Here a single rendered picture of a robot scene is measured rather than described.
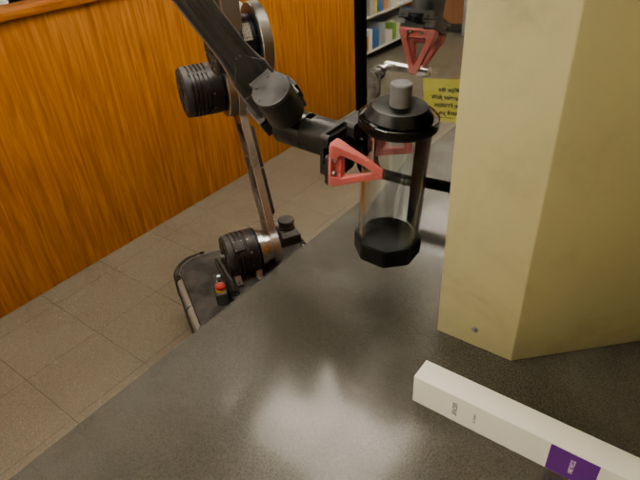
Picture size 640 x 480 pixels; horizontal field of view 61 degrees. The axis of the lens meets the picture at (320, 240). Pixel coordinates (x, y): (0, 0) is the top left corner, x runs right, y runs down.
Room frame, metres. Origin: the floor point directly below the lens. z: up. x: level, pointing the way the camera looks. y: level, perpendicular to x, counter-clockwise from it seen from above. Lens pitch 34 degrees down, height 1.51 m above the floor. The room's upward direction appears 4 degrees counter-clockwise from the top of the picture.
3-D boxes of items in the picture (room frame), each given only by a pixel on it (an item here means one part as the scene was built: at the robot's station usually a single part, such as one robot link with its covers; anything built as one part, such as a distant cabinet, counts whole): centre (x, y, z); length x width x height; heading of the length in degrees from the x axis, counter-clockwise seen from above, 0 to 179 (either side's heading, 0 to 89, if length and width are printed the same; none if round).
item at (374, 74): (0.96, -0.12, 1.18); 0.02 x 0.02 x 0.06; 58
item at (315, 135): (0.76, -0.02, 1.17); 0.10 x 0.07 x 0.07; 143
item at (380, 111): (0.69, -0.12, 1.24); 0.09 x 0.09 x 0.07
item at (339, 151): (0.69, -0.06, 1.17); 0.09 x 0.07 x 0.07; 53
